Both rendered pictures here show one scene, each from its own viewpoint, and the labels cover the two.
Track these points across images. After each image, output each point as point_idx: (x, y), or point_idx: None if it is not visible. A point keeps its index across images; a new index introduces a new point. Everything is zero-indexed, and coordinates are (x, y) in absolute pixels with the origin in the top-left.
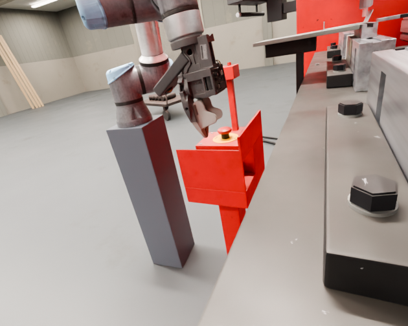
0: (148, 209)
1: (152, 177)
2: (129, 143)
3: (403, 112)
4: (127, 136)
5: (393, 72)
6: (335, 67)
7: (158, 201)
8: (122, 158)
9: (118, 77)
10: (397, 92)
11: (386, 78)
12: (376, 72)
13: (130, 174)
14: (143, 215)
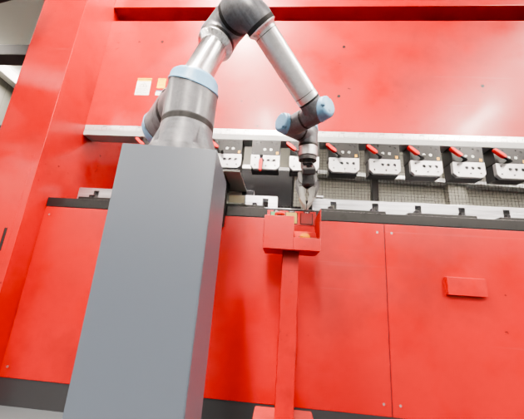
0: (199, 371)
1: (215, 273)
2: (219, 197)
3: (353, 205)
4: (221, 184)
5: (343, 200)
6: (255, 204)
7: (208, 335)
8: (211, 220)
9: (217, 99)
10: (348, 203)
11: (338, 202)
12: (324, 202)
13: (207, 265)
14: (190, 406)
